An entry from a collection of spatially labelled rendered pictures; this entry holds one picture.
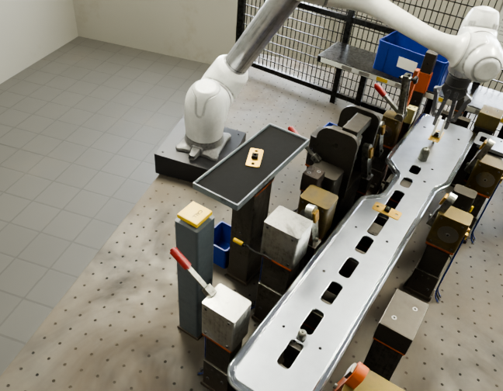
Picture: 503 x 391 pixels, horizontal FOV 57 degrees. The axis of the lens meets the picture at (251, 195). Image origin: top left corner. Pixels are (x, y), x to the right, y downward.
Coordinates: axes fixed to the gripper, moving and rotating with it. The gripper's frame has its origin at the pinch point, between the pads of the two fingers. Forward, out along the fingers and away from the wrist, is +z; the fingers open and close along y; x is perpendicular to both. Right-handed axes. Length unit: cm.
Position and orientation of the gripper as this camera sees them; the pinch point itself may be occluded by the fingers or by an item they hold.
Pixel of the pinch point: (439, 126)
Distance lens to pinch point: 180.3
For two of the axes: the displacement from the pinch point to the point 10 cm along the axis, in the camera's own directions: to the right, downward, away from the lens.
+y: 8.3, 4.1, -3.8
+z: -0.7, 7.6, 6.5
